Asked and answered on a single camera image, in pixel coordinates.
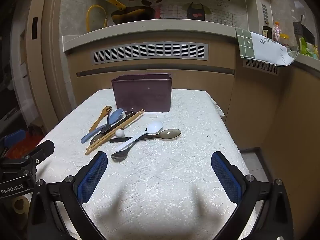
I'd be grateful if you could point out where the green and white dish towel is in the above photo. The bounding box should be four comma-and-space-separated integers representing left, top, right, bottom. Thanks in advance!
235, 27, 298, 67

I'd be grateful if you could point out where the black chopstick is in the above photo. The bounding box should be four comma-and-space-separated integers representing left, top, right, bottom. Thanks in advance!
90, 111, 137, 144

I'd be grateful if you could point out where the wooden chopstick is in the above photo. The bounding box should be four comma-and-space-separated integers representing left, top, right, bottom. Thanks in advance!
85, 110, 146, 155
89, 109, 144, 148

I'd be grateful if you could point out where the long grey vent grille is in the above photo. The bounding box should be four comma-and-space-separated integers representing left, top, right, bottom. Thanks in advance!
91, 43, 209, 65

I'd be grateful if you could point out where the tape roll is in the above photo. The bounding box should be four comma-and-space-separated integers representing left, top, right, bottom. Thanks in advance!
12, 196, 29, 215

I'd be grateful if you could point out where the yellow-handled black pan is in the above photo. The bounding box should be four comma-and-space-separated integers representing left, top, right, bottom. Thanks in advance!
103, 0, 154, 25

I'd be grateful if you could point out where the black wire rack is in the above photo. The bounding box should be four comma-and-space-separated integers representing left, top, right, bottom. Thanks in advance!
293, 21, 316, 46

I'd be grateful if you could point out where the yellow hose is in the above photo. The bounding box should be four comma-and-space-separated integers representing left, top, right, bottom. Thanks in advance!
86, 4, 108, 33

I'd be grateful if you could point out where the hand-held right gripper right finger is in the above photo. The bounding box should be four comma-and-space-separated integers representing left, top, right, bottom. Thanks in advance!
211, 151, 294, 240

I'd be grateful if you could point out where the red plastic bag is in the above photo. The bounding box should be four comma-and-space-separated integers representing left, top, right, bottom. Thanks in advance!
6, 132, 45, 158

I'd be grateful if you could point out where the clear glass bowl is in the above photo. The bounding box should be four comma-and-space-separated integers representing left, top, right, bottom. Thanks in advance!
286, 45, 300, 58

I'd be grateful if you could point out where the translucent grey spoon black handle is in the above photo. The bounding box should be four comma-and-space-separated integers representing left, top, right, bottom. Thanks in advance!
109, 129, 181, 143

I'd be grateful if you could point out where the blue plastic spoon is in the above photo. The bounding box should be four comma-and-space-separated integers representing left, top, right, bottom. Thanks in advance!
80, 108, 124, 144

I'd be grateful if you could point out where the cartoon wall poster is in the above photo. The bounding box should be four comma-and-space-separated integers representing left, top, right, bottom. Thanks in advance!
110, 0, 248, 28

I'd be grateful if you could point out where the plain metal spoon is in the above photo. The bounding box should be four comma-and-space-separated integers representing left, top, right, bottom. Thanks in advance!
111, 137, 139, 162

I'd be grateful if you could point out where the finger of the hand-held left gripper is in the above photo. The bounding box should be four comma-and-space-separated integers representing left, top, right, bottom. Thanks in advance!
25, 140, 55, 167
0, 129, 26, 158

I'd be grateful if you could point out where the purple plastic utensil holder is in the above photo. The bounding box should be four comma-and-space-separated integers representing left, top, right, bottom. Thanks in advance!
111, 73, 174, 113

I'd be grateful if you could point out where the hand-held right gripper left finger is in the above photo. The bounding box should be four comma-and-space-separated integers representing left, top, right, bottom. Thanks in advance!
27, 151, 108, 240

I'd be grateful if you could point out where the jar with yellow lid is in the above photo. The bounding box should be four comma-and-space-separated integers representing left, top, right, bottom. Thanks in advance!
280, 33, 291, 47

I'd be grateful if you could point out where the beige kitchen counter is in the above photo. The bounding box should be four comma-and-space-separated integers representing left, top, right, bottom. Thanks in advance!
62, 18, 320, 67

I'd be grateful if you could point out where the white lace tablecloth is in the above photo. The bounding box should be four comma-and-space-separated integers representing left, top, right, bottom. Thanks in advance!
37, 88, 258, 240

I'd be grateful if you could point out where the white plastic spoon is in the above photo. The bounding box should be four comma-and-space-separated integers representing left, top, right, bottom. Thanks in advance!
117, 121, 164, 152

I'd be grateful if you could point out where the wooden spoon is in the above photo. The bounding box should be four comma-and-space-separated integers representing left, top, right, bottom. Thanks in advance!
88, 106, 113, 133

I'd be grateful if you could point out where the pink plastic bottle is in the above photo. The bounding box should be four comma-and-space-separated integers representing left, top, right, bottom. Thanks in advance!
273, 21, 282, 42

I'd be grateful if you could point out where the short grey vent grille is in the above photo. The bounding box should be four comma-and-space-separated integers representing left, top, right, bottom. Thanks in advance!
242, 59, 280, 76

